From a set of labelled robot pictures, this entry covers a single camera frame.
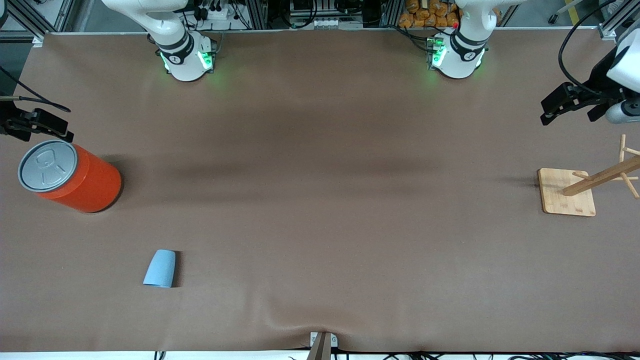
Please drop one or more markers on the white connector block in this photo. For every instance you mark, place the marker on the white connector block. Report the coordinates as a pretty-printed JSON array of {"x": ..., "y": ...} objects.
[{"x": 327, "y": 22}]

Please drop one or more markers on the light blue cup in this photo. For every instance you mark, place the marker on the light blue cup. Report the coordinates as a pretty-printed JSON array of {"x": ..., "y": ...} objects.
[{"x": 161, "y": 270}]

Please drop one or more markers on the brown table mat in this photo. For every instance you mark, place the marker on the brown table mat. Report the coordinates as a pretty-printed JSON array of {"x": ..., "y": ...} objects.
[{"x": 320, "y": 200}]

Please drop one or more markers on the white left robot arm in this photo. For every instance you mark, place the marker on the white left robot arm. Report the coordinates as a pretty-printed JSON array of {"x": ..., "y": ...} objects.
[{"x": 460, "y": 55}]

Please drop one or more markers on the metal table clamp bracket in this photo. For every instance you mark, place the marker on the metal table clamp bracket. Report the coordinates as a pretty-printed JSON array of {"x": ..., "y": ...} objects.
[{"x": 315, "y": 340}]

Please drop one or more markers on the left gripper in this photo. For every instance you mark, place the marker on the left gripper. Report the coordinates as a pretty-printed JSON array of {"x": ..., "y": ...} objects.
[{"x": 598, "y": 80}]

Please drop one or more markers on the brown camera stand post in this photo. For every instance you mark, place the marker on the brown camera stand post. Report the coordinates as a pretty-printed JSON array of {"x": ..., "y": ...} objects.
[{"x": 320, "y": 350}]

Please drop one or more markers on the aluminium frame profile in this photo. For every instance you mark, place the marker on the aluminium frame profile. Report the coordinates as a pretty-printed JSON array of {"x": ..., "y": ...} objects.
[
  {"x": 615, "y": 31},
  {"x": 30, "y": 17}
]

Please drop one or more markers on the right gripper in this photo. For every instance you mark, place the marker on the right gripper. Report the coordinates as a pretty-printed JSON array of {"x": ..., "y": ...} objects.
[{"x": 11, "y": 123}]

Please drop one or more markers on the white power strip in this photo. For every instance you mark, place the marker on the white power strip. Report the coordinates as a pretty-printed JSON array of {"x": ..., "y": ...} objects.
[{"x": 215, "y": 12}]

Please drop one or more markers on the orange can with silver lid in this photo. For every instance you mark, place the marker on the orange can with silver lid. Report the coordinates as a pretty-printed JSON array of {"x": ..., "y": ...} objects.
[{"x": 75, "y": 177}]

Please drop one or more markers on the wooden cup rack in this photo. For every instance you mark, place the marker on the wooden cup rack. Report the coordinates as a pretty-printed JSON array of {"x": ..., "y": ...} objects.
[{"x": 567, "y": 192}]

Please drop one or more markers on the bag of orange snacks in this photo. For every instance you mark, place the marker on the bag of orange snacks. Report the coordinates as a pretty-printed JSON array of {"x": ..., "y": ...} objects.
[{"x": 430, "y": 15}]

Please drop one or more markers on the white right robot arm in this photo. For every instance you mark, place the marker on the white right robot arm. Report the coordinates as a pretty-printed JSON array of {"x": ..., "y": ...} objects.
[{"x": 180, "y": 50}]

